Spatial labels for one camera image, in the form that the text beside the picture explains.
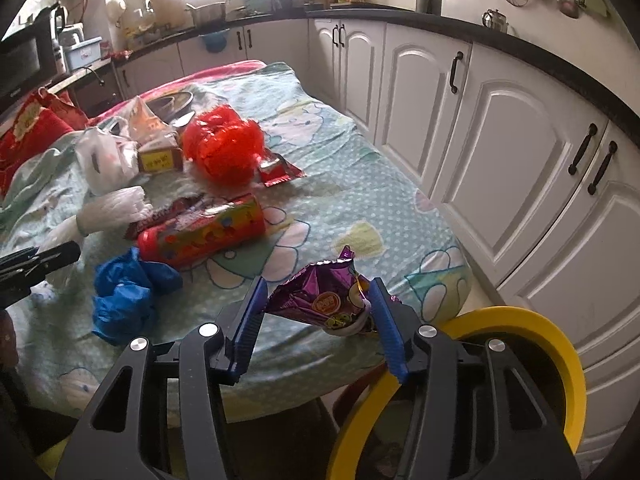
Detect yellow trash bin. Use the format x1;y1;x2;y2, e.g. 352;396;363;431
325;305;587;480

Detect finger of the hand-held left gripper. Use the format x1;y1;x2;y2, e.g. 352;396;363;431
0;271;48;308
0;241;82;281

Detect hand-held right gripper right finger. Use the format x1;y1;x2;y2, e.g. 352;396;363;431
367;277;583;480

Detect white kitchen cabinets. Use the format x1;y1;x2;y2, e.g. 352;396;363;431
115;17;640;463

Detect purple snack wrapper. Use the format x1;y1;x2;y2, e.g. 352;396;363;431
265;245;381;337

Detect dark red candy wrapper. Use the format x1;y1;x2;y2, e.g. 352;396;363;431
125;194;213;240

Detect small red snack wrapper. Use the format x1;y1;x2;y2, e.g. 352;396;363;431
257;152;307;188

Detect yellow brown carton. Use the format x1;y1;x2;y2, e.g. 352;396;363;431
137;140;182;175

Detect blue plastic bag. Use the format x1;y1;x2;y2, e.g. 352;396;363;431
91;247;183;346

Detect red cylindrical snack can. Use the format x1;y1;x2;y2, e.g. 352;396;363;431
136;194;267;268

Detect metal teapot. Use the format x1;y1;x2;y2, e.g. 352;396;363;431
482;8;510;35

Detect red printed bag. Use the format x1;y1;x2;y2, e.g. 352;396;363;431
0;87;88;198

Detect blue plastic basket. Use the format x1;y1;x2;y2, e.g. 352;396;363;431
64;38;104;72

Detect black countertop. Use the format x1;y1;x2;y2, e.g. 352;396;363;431
107;4;640;132

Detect printed green blanket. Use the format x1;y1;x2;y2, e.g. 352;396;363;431
0;62;473;417

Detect red mesh bag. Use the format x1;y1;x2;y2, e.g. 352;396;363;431
181;105;265;188

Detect metal plate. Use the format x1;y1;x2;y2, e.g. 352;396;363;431
146;91;195;122

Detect white plastic glove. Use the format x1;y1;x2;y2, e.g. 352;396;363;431
76;186;154;237

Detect translucent orange plastic bag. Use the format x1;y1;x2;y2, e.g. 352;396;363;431
119;96;180;150

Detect metal cooking pot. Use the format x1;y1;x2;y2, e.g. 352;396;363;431
186;0;232;29

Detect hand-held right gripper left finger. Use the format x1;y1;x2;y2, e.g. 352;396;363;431
55;275;271;480

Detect black microwave oven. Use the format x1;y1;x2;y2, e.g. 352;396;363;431
0;6;65;107

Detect white plastic bag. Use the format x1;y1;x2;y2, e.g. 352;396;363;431
75;127;142;195

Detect blue plastic basin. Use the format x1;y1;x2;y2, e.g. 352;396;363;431
201;30;229;54

